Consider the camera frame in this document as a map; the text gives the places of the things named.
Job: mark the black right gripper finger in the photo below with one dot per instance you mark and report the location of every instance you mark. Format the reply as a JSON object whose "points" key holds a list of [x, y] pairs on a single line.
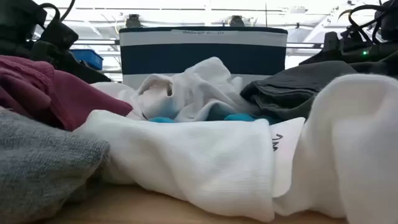
{"points": [[323, 59]]}

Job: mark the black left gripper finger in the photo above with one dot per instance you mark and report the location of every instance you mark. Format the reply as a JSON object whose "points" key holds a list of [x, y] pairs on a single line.
{"points": [[93, 74]]}

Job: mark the maroon garment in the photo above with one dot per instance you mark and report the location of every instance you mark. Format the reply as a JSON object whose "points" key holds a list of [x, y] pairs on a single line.
{"points": [[71, 99]]}

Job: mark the dark grey garment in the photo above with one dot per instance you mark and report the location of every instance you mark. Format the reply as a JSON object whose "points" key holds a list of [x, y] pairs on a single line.
{"points": [[295, 90]]}

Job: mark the bright blue garment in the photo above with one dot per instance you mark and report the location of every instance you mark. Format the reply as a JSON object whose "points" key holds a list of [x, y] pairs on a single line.
{"points": [[239, 117]]}

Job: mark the white garment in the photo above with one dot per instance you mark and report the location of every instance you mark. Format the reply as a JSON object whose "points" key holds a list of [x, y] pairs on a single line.
{"points": [[199, 90]]}

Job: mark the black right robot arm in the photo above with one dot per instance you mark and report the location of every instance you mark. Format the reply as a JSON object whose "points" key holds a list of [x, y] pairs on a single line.
{"points": [[388, 21]]}

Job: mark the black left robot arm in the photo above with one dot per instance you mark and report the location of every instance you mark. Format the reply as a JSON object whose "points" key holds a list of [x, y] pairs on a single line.
{"points": [[15, 25]]}

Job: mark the blue plastic bin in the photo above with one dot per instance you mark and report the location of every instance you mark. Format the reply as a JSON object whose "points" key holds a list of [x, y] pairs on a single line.
{"points": [[88, 57]]}

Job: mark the grey overhead fixture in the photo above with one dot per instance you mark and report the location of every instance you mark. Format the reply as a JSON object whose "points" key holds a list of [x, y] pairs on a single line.
{"points": [[133, 21], [236, 21]]}

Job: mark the white sock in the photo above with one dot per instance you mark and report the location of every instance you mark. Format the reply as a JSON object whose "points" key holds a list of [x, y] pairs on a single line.
{"points": [[186, 161], [357, 140]]}

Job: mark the grey sock with blue toe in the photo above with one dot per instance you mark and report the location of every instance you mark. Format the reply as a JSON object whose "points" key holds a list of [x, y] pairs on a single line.
{"points": [[40, 168]]}

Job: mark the white paper tag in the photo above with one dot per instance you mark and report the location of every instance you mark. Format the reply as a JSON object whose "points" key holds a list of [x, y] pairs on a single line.
{"points": [[284, 161]]}

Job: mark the navy white striped fabric basket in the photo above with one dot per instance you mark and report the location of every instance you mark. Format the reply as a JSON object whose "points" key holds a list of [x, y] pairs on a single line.
{"points": [[202, 59]]}

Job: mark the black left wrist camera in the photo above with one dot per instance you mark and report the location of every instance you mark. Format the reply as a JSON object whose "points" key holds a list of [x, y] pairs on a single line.
{"points": [[59, 35]]}

